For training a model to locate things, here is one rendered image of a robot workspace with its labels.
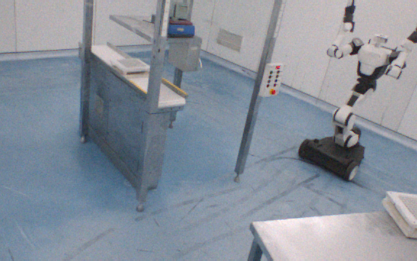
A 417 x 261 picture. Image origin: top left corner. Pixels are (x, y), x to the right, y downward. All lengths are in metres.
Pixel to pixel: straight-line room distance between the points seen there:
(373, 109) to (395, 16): 1.20
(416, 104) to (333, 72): 1.16
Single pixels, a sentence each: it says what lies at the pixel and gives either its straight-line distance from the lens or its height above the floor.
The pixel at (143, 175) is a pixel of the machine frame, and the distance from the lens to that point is 2.72.
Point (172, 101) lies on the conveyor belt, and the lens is 2.66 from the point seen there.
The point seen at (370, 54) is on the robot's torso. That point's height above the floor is 1.19.
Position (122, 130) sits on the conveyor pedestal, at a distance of 3.14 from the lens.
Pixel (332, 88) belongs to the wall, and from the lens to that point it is 5.77.
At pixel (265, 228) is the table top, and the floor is 0.86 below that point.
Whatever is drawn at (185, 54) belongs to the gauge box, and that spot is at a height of 1.16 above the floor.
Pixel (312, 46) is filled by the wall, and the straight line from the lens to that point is 5.87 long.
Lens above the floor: 1.82
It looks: 25 degrees down
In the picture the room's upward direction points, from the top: 11 degrees clockwise
